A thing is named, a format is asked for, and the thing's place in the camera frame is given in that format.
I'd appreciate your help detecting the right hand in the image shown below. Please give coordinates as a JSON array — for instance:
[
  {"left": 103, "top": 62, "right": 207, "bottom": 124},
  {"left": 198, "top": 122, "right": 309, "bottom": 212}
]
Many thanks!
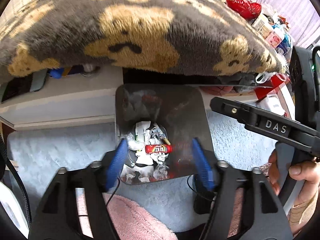
[{"left": 267, "top": 149, "right": 320, "bottom": 235}]

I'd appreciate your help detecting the black metal trash bin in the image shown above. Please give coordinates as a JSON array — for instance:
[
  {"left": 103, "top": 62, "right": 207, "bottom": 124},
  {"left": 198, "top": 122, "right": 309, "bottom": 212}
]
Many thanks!
[{"left": 116, "top": 84, "right": 213, "bottom": 185}]

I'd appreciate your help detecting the pink fluffy rug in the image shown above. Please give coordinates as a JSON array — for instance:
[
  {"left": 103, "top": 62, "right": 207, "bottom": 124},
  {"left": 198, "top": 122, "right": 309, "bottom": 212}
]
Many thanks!
[{"left": 76, "top": 189, "right": 243, "bottom": 239}]

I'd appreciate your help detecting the purple curtain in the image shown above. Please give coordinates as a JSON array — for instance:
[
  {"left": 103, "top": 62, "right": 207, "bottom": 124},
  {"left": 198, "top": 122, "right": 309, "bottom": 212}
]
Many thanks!
[{"left": 257, "top": 0, "right": 319, "bottom": 48}]

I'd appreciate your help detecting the red snack wrapper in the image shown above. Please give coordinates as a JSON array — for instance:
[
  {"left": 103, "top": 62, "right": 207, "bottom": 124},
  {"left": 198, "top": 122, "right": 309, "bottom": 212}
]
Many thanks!
[{"left": 145, "top": 144, "right": 172, "bottom": 154}]

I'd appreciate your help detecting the grey bear pattern blanket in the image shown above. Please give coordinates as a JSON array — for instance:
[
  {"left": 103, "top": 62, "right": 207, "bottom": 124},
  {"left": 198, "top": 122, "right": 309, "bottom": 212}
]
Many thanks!
[{"left": 1, "top": 0, "right": 286, "bottom": 83}]

